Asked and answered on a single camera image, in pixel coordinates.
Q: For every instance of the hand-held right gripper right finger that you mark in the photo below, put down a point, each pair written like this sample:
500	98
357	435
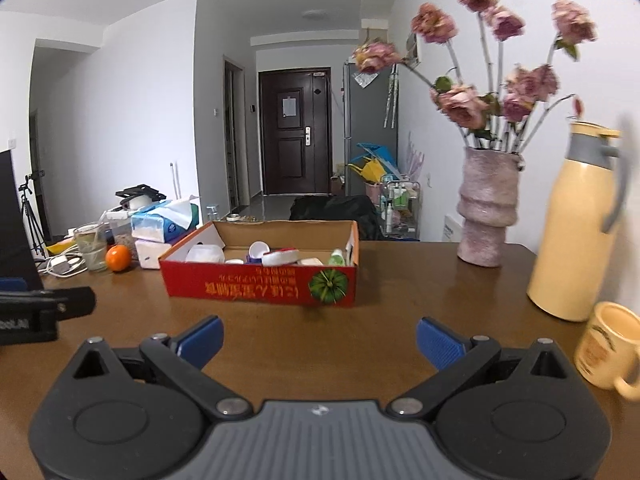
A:
440	342

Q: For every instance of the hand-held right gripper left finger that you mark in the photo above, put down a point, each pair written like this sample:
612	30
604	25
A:
202	340

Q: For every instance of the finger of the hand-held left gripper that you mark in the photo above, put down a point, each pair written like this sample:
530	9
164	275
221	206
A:
77	301

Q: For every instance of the orange-rimmed cardboard box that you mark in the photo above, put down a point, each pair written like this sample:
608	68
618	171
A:
240	287

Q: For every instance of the white plastic case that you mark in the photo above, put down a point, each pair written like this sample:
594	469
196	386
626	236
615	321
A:
205	254

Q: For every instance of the blue gear-shaped lid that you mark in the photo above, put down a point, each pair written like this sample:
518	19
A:
252	260

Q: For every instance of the white round cap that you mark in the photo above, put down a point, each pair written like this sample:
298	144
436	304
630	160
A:
259	250

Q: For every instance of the red white round lid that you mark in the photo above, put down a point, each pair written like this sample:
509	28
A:
280	258

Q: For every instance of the green spray bottle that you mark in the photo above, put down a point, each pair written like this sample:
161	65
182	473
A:
337	260

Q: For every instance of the clear drinking glass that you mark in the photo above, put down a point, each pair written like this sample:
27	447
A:
92	252

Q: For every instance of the yellow packet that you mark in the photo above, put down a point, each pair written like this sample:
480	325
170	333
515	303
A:
60	247

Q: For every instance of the orange fruit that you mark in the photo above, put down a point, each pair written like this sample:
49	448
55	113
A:
118	258

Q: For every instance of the clear container with white lid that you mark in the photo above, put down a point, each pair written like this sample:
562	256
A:
120	232

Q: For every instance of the purple tissue pack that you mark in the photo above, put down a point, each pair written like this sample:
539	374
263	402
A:
150	257

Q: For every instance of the black tripod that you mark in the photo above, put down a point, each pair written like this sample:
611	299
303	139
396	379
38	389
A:
31	215

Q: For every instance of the black monitor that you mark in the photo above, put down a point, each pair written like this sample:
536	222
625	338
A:
15	220

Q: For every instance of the blue tissue pack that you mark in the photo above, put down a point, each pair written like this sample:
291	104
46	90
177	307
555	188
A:
155	227

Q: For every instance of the white leaning panel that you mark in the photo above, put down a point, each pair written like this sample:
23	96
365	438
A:
451	230

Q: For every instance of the white round object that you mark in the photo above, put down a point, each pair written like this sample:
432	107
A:
137	203

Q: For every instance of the pink textured vase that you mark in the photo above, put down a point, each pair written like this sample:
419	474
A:
487	210

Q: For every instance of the metal cart with bottles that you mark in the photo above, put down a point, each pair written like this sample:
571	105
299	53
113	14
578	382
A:
400	205

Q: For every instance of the white mop pole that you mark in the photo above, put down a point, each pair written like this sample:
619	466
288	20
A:
173	180

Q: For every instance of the cream mug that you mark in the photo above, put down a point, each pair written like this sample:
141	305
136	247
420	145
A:
600	355

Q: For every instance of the pink bucket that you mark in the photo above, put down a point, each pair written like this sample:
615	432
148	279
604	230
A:
373	192

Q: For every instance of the black cloth-covered chair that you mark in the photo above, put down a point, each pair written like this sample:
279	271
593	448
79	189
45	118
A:
335	210

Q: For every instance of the yellow thermos jug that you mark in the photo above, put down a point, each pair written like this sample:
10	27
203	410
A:
570	220

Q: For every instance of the yellow bag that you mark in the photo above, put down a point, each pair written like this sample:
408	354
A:
370	171

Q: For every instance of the purple fairy wings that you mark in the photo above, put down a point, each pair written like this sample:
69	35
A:
416	157

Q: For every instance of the dark brown door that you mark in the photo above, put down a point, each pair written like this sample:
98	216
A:
295	150

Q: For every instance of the grey refrigerator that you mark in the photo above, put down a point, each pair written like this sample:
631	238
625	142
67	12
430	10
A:
370	115

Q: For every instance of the dried pink rose bouquet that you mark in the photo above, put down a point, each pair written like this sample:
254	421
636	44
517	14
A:
462	102

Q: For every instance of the white folded umbrella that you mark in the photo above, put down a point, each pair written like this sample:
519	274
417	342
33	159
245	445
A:
391	97

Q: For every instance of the white paper notice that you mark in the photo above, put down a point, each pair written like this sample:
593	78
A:
288	104

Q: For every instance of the clear plastic bag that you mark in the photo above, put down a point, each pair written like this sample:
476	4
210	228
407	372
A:
365	78

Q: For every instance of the grey door frame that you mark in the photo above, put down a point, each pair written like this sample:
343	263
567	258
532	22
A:
235	135

